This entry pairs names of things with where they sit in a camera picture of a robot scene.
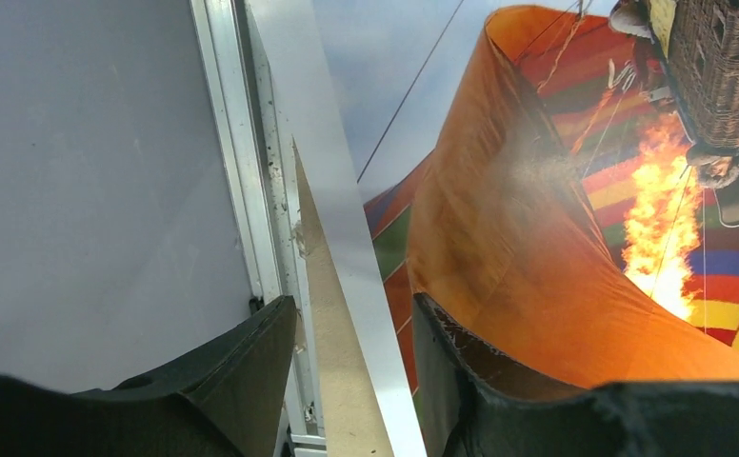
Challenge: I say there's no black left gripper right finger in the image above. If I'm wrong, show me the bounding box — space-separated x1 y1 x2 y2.
412 293 739 456

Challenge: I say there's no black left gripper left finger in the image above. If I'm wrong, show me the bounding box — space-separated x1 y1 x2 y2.
0 296 297 456

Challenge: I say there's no hot air balloon photo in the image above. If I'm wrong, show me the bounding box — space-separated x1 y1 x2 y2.
253 1 739 456

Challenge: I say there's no aluminium table edge rail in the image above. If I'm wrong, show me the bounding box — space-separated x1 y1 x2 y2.
190 0 327 456

